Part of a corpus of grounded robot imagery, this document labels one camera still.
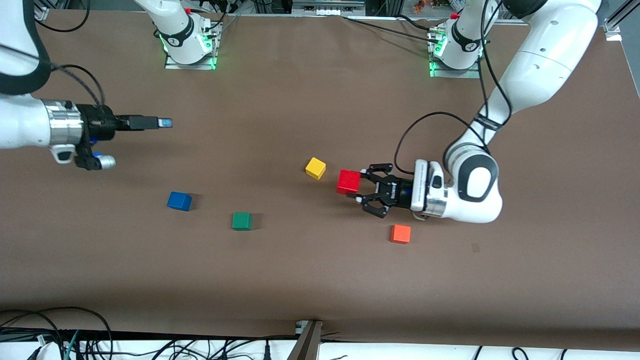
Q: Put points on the aluminium corner bracket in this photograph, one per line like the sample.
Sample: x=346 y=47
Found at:
x=611 y=32

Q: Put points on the green cube block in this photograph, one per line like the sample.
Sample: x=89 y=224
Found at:
x=241 y=221

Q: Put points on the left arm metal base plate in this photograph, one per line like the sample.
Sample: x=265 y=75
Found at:
x=437 y=72

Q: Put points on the yellow cube block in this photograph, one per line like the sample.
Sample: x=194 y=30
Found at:
x=315 y=168

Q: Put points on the aluminium profile bar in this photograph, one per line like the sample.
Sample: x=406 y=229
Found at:
x=307 y=345

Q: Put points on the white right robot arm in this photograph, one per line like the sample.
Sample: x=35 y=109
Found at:
x=20 y=125

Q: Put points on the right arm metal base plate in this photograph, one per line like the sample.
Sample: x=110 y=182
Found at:
x=172 y=65

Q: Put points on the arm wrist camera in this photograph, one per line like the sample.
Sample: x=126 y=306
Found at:
x=105 y=161
x=420 y=185

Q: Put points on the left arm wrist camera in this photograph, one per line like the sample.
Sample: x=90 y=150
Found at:
x=420 y=185

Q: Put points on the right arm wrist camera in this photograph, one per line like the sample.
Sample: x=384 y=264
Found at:
x=105 y=161

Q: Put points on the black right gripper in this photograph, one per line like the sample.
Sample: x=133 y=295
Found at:
x=100 y=124

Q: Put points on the grey power strip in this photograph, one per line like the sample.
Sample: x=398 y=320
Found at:
x=327 y=9

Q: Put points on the red cube block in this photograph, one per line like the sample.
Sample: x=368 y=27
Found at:
x=348 y=182

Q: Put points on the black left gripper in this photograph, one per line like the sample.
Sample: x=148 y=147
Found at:
x=396 y=191

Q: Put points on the orange cube block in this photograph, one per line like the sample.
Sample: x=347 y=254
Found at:
x=400 y=234

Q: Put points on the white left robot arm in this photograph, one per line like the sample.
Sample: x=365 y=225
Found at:
x=540 y=55

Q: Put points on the blue cube block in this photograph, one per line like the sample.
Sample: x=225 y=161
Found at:
x=178 y=201

